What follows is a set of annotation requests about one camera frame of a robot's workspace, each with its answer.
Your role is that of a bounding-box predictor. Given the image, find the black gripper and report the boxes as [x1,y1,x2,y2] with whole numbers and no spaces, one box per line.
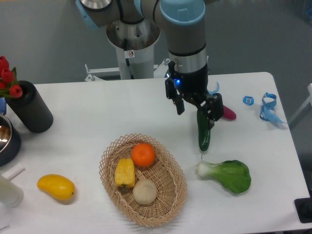
[165,61,224,130]

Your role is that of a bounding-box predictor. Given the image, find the yellow bell pepper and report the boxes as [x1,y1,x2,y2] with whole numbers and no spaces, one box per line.
[114,158,136,193]

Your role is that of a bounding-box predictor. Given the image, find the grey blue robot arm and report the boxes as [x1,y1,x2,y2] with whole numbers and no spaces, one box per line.
[76,0,224,129]

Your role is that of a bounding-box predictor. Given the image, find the woven wicker basket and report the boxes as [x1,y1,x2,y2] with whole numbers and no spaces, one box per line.
[99,134,187,227]

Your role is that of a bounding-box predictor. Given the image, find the green cucumber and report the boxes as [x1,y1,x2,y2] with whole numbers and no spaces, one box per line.
[196,110,211,152]

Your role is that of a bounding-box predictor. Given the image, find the curved blue tape strip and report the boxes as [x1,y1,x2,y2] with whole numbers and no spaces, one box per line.
[208,82,220,95]

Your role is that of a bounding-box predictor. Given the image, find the purple sweet potato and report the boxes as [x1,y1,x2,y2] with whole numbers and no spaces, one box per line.
[222,105,236,121]

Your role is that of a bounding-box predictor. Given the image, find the small blue tape roll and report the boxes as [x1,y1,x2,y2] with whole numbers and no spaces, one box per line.
[243,96,254,106]

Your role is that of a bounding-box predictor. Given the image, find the orange fruit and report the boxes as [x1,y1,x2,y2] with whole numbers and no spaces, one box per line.
[131,143,156,167]

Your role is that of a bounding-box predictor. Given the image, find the tangled blue ribbon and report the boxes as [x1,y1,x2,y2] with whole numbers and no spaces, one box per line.
[259,92,287,124]

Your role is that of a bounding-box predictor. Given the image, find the green bok choy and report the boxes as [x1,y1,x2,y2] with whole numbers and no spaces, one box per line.
[195,160,252,194]

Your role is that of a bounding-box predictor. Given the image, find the beige round onion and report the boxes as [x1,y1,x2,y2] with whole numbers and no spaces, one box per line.
[133,179,157,205]

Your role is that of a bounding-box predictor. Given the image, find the black device at edge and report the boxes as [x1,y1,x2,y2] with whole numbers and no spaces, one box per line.
[294,197,312,223]

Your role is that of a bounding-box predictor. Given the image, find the yellow mango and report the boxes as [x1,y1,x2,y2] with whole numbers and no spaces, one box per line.
[37,174,75,200]

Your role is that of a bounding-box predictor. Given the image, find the black cylindrical vase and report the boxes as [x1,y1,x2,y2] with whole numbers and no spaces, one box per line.
[5,80,54,133]

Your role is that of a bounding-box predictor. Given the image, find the white paper strip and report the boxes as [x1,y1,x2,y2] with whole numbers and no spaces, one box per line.
[0,162,25,180]

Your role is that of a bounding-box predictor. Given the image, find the dark metal bowl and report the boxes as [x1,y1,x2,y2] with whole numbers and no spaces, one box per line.
[0,114,21,166]

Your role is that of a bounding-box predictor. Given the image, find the red tulip flowers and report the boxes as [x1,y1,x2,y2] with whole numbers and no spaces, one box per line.
[0,56,23,98]

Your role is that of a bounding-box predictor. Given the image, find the translucent white bottle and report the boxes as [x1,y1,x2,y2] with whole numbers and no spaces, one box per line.
[0,175,24,207]

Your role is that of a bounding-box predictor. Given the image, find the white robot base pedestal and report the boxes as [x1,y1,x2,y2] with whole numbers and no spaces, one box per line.
[106,19,160,80]

